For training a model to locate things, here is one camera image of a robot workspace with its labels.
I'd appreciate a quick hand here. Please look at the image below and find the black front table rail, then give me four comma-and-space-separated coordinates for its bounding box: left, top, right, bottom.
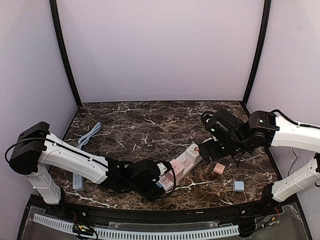
66, 201, 260, 225

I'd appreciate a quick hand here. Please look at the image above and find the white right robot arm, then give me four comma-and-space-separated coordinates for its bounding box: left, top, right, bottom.
198, 109, 320, 204

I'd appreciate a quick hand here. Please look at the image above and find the white cube socket adapter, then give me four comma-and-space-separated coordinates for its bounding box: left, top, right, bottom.
185, 143, 200, 164

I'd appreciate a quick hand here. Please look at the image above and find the black frame post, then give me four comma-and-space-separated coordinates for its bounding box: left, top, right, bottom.
242, 0, 272, 106
49, 0, 82, 108

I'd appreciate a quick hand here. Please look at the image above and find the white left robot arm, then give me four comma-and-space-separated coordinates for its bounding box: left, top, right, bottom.
4, 121, 172, 205

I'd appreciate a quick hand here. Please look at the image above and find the left black frame post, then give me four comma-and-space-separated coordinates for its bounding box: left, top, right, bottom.
49, 0, 82, 108

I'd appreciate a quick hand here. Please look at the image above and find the small pink cube adapter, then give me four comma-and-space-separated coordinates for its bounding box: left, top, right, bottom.
213, 162, 226, 175

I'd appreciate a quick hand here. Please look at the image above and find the large pink cube adapter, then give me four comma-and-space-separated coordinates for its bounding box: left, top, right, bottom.
167, 159, 185, 182

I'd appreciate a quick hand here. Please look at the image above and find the blue small power strip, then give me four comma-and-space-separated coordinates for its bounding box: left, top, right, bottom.
72, 173, 84, 192

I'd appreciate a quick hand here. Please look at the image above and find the white multicolour power strip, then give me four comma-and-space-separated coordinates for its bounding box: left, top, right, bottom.
157, 151, 202, 192

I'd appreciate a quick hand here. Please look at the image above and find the small blue cube adapter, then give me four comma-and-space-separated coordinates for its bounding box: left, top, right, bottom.
233, 181, 245, 192

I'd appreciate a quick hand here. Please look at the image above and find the blue power strip cable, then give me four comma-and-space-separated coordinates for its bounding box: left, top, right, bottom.
77, 121, 102, 148

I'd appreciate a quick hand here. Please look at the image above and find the small circuit board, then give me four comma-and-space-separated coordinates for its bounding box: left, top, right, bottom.
72, 223, 95, 237

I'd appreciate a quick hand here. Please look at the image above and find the white slotted cable duct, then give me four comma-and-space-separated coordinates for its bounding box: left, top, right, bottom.
33, 213, 240, 240

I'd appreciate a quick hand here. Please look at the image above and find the right black frame post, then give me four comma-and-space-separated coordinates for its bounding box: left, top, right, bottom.
242, 0, 272, 106

